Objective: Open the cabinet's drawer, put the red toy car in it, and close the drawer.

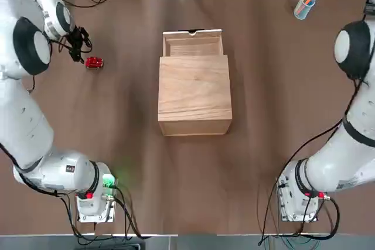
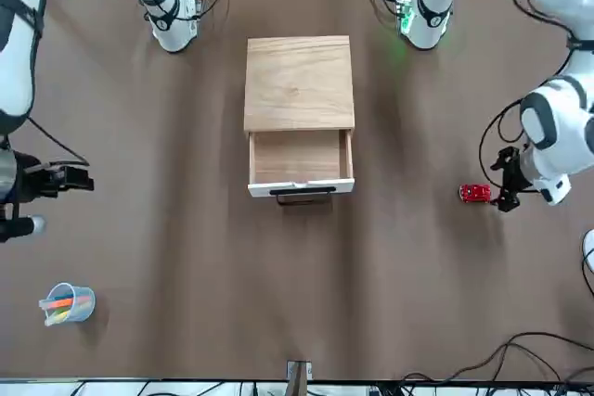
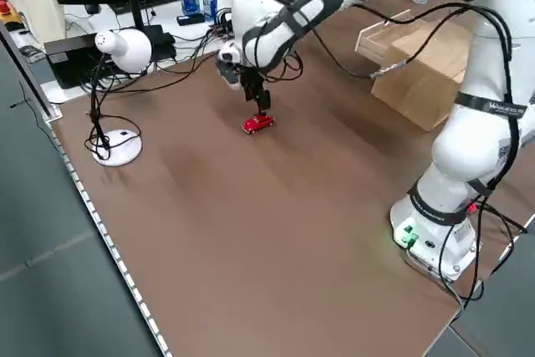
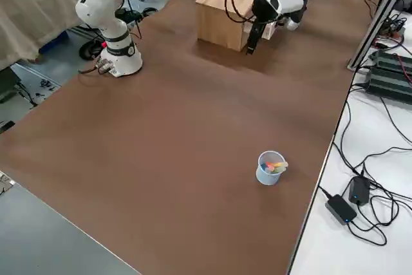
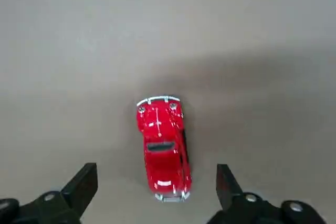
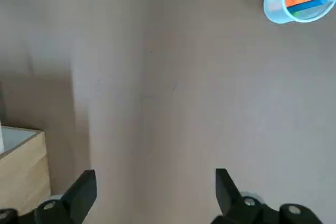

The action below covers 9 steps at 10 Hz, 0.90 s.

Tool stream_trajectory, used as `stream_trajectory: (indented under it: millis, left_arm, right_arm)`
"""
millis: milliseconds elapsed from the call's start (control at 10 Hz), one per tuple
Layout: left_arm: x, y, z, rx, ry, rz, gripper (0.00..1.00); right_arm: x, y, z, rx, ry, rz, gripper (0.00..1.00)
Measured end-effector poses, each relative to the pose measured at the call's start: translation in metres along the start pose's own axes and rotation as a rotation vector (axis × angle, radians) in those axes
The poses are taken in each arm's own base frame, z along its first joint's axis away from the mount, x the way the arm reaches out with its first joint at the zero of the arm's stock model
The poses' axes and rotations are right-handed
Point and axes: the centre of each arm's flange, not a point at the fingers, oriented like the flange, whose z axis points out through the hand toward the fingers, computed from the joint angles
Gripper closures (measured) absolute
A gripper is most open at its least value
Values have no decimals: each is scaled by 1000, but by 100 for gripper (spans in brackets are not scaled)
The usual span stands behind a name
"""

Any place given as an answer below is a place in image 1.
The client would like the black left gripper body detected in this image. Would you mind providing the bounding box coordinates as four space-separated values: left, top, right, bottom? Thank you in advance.
64 26 86 49

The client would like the red toy car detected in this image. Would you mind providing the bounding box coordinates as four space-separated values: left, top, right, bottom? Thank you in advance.
84 56 105 70

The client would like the wooden drawer with white front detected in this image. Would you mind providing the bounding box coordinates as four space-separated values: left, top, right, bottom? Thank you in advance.
162 29 225 57

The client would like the light wooden cabinet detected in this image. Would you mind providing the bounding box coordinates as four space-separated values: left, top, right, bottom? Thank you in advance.
157 54 234 137

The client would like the pale blue pen cup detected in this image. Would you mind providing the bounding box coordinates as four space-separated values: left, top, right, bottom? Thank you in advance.
294 0 319 21

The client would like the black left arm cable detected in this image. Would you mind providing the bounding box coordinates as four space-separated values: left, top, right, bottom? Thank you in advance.
58 184 153 241

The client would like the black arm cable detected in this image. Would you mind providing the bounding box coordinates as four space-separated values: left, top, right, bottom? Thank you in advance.
257 77 375 246
58 184 153 241

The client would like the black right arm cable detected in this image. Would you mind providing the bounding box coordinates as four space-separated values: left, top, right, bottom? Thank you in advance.
257 77 375 246

